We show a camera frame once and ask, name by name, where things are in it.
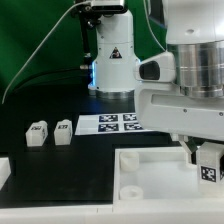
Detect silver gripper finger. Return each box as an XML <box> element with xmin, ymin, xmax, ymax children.
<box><xmin>179</xmin><ymin>135</ymin><xmax>197</xmax><ymax>164</ymax></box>

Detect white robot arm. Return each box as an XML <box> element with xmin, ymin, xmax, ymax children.
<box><xmin>90</xmin><ymin>0</ymin><xmax>224</xmax><ymax>154</ymax></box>

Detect white square tabletop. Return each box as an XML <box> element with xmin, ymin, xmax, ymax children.
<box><xmin>113</xmin><ymin>147</ymin><xmax>224</xmax><ymax>204</ymax></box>

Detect grey cable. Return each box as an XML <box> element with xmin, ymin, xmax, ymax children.
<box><xmin>1</xmin><ymin>0</ymin><xmax>92</xmax><ymax>105</ymax></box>

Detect white left obstacle block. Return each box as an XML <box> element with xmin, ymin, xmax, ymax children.
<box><xmin>0</xmin><ymin>157</ymin><xmax>11</xmax><ymax>190</ymax></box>

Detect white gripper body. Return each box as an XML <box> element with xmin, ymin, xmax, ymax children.
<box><xmin>134</xmin><ymin>52</ymin><xmax>224</xmax><ymax>141</ymax></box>

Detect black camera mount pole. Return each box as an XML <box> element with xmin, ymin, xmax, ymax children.
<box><xmin>74</xmin><ymin>0</ymin><xmax>99</xmax><ymax>69</ymax></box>

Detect paper sheet with markers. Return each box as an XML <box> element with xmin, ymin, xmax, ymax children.
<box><xmin>75</xmin><ymin>113</ymin><xmax>144</xmax><ymax>135</ymax></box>

